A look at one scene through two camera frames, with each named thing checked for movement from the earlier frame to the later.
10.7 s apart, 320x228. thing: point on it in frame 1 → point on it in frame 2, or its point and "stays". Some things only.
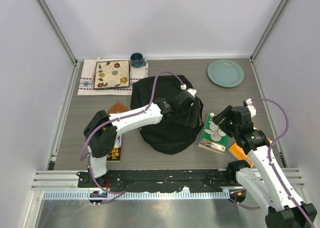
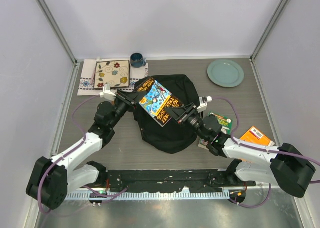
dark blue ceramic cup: x=137 y=61 stays
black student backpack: x=165 y=135 stays
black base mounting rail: x=188 y=180 stays
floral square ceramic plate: x=112 y=74 stays
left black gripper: x=190 y=120 → x=131 y=98
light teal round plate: x=225 y=73 stays
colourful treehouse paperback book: x=115 y=153 → x=156 y=99
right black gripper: x=226 y=113 → x=181 y=114
